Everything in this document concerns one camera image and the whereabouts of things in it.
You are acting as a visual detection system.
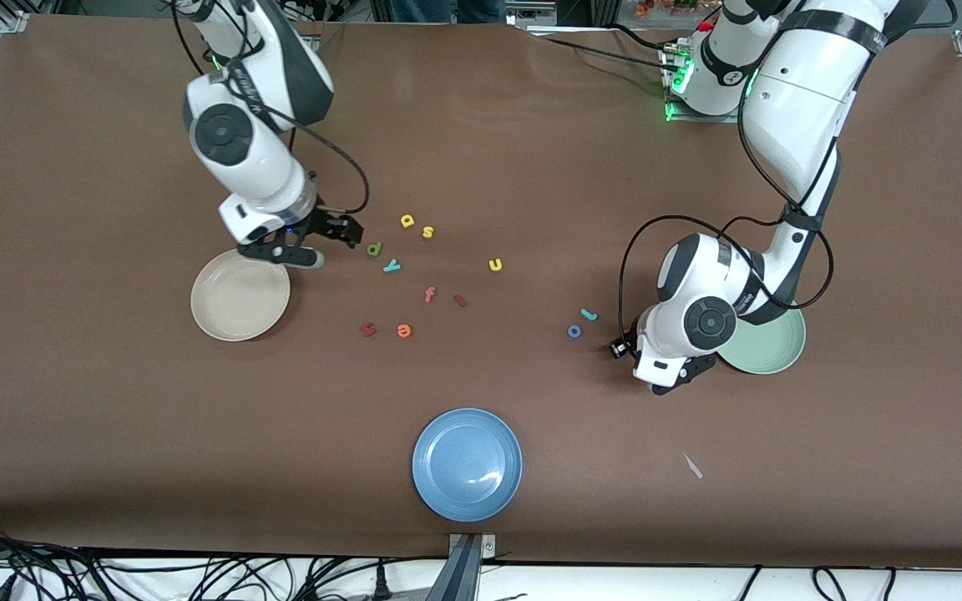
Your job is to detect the green plate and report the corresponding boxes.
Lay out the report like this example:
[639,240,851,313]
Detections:
[716,300,807,375]

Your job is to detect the brown table cover sheet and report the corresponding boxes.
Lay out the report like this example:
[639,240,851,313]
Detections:
[0,15,962,570]

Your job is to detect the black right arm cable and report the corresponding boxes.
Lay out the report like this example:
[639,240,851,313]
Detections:
[172,0,370,215]

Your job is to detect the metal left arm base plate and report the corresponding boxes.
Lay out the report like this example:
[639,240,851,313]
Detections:
[661,42,741,124]

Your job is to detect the orange flowers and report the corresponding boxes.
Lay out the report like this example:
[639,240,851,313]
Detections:
[635,0,699,19]

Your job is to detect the white power strip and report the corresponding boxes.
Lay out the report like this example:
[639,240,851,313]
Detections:
[506,0,561,28]

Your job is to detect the blue plate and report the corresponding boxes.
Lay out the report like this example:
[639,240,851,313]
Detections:
[412,407,524,523]

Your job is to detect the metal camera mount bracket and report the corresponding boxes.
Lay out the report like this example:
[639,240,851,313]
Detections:
[446,533,499,601]

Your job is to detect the person in blue jeans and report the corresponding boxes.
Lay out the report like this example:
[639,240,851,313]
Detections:
[389,0,507,24]

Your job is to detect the beige brown plate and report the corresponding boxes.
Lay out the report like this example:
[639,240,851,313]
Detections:
[190,249,291,342]

